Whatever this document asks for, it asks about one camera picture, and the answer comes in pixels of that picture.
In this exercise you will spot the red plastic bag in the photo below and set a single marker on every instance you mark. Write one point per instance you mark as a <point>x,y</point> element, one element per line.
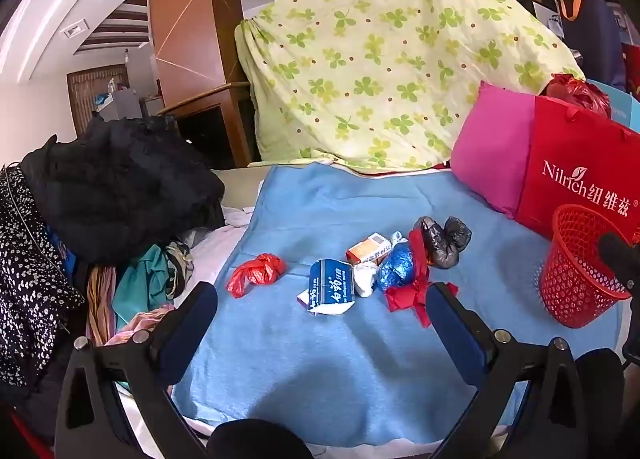
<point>260,269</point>
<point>575,94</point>

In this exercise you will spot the red paper shopping bag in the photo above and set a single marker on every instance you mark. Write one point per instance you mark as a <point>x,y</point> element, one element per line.
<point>575,139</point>

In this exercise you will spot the blue plastic bag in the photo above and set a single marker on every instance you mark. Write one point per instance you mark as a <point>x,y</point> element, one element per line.
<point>397,266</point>

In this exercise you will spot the black garment pile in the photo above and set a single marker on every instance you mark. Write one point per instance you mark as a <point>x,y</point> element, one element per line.
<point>125,189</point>

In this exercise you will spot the striped cloth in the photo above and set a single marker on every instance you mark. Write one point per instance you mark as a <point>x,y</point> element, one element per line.
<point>100,304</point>

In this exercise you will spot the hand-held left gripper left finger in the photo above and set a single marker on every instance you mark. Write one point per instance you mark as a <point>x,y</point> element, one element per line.
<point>186,320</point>

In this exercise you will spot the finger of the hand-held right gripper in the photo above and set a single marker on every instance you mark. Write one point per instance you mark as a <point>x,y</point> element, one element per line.
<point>622,259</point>

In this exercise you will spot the brown wooden door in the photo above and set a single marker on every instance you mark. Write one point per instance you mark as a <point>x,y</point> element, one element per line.
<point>82,99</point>

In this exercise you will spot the teal cloth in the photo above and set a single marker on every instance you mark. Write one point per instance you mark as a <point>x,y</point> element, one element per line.
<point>140,284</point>

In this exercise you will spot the pink cloth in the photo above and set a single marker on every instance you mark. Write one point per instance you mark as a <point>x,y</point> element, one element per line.
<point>140,324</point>

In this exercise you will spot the white tissue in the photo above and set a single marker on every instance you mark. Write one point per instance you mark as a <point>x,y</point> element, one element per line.
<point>367,279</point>

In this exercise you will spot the black white-flowered garment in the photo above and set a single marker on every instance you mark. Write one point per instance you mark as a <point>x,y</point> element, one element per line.
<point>30,289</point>

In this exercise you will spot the blue and white carton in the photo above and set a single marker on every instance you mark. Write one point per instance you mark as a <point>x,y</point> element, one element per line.
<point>327,284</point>

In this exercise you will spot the black plastic bag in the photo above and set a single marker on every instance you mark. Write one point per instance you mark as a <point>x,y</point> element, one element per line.
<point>440,244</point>

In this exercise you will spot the light blue cardboard box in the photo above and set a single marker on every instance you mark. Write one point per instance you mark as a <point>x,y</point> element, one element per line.
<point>625,109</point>

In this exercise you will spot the brown wooden wardrobe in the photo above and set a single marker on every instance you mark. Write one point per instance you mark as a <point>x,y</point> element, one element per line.
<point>185,14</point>

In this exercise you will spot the green clover print quilt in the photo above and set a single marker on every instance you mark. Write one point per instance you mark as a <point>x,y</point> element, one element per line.
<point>375,64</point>

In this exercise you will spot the pink pillow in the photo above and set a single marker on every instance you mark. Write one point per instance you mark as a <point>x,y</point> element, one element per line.
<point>490,154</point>

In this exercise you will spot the white refrigerator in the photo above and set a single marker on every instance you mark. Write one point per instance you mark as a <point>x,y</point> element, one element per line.
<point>142,74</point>

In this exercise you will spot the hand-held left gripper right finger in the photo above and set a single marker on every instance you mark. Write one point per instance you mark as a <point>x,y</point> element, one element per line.
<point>452,325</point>

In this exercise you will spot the orange and white medicine box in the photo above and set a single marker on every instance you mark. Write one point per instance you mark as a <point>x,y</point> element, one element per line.
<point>365,250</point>

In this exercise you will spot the light blue blanket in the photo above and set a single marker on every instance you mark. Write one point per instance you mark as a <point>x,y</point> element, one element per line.
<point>310,369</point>

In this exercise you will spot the red mesh plastic basket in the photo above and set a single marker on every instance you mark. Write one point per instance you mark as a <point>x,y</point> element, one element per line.
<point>570,284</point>

